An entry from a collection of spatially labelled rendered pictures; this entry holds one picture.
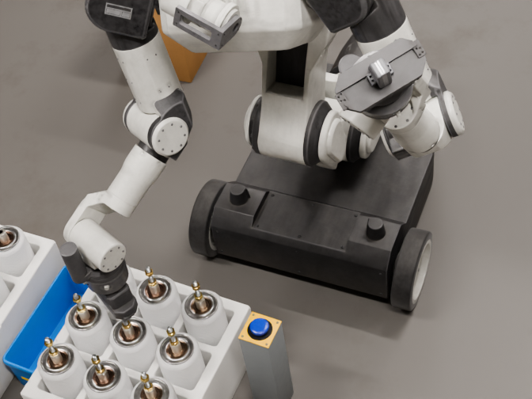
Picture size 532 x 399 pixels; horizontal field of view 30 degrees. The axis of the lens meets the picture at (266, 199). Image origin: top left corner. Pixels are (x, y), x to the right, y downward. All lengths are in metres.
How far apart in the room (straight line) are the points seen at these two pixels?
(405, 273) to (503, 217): 0.43
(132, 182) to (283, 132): 0.36
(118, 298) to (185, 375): 0.26
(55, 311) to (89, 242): 0.66
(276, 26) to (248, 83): 1.41
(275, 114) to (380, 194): 0.51
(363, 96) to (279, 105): 0.81
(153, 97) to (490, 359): 1.06
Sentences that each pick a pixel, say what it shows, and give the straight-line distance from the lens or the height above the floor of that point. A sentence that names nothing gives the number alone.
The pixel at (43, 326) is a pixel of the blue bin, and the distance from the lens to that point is 2.55.
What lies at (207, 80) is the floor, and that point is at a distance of 3.06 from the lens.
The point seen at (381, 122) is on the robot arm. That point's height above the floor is 1.04.
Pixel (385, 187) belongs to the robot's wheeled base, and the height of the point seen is 0.17.
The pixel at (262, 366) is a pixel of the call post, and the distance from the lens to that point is 2.17.
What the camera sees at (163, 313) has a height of 0.22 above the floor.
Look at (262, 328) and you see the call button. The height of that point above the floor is 0.33.
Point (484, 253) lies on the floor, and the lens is 2.59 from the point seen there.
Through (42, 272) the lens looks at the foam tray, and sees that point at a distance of 2.52.
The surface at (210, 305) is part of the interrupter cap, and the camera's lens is 2.23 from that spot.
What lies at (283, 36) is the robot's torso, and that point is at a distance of 1.64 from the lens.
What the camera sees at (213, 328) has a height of 0.22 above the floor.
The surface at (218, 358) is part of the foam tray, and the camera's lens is 2.24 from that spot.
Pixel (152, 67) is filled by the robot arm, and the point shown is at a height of 0.88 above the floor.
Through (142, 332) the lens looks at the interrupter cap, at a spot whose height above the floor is 0.25.
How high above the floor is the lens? 2.09
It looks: 51 degrees down
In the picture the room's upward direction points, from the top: 10 degrees counter-clockwise
